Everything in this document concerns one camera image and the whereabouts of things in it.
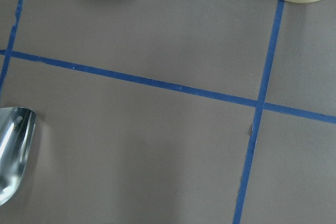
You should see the metal ice scoop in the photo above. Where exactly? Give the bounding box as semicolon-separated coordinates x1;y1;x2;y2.
1;106;36;205

